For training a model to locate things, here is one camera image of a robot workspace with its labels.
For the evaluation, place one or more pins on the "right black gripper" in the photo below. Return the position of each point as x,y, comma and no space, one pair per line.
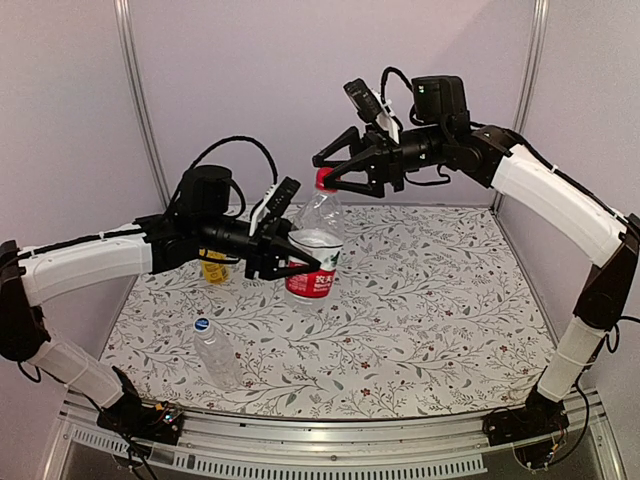
383,160

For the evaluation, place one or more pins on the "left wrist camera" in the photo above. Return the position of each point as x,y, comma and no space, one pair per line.
273,204

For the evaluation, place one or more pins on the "clear bottle red label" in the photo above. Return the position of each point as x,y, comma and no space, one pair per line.
319,231

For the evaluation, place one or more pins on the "aluminium frame post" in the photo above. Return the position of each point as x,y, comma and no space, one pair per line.
532,64
133,74

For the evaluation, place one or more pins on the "yellow juice bottle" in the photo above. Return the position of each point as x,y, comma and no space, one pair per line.
215,270

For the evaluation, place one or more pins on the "floral table mat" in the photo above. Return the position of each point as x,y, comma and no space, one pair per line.
429,314

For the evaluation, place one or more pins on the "right aluminium frame post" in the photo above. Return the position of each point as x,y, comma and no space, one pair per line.
532,64

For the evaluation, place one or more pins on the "red bottle cap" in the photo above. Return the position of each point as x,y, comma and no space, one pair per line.
320,179

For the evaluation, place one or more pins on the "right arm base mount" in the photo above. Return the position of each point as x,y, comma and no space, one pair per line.
537,417

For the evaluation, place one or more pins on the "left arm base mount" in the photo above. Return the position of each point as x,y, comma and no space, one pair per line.
161,423

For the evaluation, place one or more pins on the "left aluminium frame post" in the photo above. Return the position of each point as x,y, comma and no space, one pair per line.
133,74

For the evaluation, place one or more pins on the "clear bottle blue cap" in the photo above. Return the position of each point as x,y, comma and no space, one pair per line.
217,355

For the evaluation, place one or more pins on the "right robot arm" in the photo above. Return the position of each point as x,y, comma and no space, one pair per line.
444,136

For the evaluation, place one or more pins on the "front aluminium rail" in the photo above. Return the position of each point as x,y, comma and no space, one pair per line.
230,446

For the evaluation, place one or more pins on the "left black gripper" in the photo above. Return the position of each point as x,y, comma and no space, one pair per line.
268,246

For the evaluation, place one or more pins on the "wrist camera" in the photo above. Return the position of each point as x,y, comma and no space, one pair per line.
372,110
273,204

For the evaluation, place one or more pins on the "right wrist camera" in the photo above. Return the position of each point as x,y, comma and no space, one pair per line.
372,110

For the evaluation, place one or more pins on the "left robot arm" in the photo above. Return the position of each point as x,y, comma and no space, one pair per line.
197,222

